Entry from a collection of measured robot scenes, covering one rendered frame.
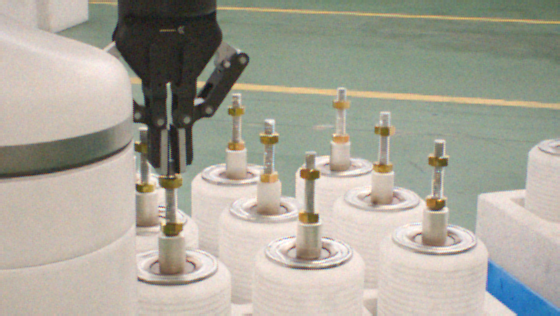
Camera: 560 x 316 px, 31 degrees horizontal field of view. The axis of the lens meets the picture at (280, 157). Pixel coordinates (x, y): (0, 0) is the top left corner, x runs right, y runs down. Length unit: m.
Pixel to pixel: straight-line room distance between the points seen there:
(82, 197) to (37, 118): 0.03
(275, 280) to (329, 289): 0.04
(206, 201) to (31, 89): 0.74
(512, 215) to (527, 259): 0.06
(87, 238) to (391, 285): 0.57
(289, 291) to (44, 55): 0.52
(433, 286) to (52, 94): 0.59
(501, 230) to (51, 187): 0.96
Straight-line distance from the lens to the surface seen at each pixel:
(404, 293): 0.88
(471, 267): 0.87
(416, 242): 0.89
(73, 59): 0.33
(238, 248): 0.94
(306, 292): 0.82
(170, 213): 0.81
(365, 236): 0.97
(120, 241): 0.35
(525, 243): 1.19
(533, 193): 1.22
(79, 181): 0.33
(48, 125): 0.32
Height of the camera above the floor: 0.56
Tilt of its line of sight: 16 degrees down
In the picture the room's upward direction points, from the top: 1 degrees clockwise
